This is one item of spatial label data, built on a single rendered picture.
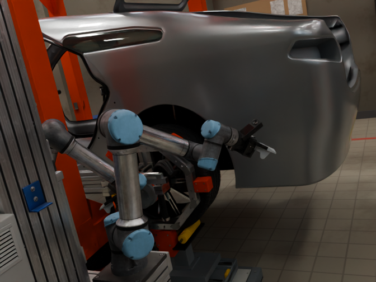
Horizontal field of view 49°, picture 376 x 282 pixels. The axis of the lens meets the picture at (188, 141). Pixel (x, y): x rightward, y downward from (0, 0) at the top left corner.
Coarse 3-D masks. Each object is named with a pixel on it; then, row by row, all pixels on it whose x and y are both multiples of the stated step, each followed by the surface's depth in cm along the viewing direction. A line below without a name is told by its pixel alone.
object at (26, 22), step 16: (16, 0) 211; (32, 0) 221; (16, 16) 210; (32, 16) 220; (16, 32) 212; (32, 32) 219; (32, 48) 218; (32, 64) 217; (48, 64) 228; (32, 80) 217; (48, 80) 227; (48, 96) 226; (48, 112) 225; (64, 160) 233; (64, 176) 232; (80, 192) 243; (80, 208) 242; (80, 224) 240; (80, 240) 239; (96, 240) 252
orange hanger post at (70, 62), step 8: (56, 0) 521; (56, 8) 522; (64, 8) 534; (64, 56) 538; (72, 56) 540; (64, 64) 542; (72, 64) 539; (64, 72) 545; (72, 72) 540; (80, 72) 552; (72, 80) 544; (80, 80) 551; (72, 88) 548; (80, 88) 549; (72, 96) 552; (80, 96) 548; (72, 104) 555; (80, 104) 550; (88, 104) 562; (80, 112) 554; (88, 112) 561; (80, 120) 558
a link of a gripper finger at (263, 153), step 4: (264, 144) 174; (256, 148) 174; (260, 148) 174; (268, 148) 173; (272, 148) 175; (260, 152) 174; (264, 152) 174; (268, 152) 174; (272, 152) 174; (260, 156) 174; (264, 156) 174
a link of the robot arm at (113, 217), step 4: (116, 212) 165; (108, 216) 162; (112, 216) 160; (116, 216) 158; (104, 220) 159; (108, 220) 156; (112, 220) 156; (116, 220) 155; (104, 224) 160; (108, 224) 156; (112, 224) 156; (108, 228) 157; (112, 228) 155; (108, 232) 158; (112, 232) 154; (108, 236) 159; (112, 236) 154; (112, 240) 154; (112, 244) 159; (112, 248) 160; (116, 248) 158
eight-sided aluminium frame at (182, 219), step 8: (160, 152) 235; (176, 160) 232; (184, 160) 235; (184, 168) 232; (192, 168) 234; (192, 176) 236; (192, 184) 233; (192, 192) 234; (192, 200) 236; (200, 200) 241; (192, 208) 237; (184, 216) 241; (152, 224) 252; (160, 224) 250; (168, 224) 247; (176, 224) 245
